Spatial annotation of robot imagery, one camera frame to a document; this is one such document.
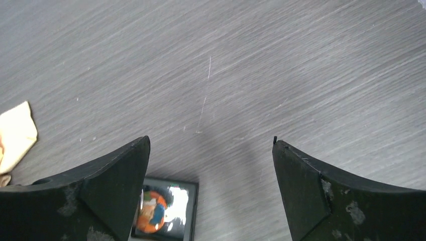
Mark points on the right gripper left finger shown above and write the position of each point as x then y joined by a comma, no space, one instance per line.
94,201

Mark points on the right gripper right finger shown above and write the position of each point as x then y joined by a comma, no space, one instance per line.
323,202

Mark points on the cream yellow garment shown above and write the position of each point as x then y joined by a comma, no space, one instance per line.
18,135

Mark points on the round white brooch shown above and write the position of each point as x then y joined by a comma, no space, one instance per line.
152,212

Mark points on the black square frame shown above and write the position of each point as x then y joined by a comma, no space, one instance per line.
179,222

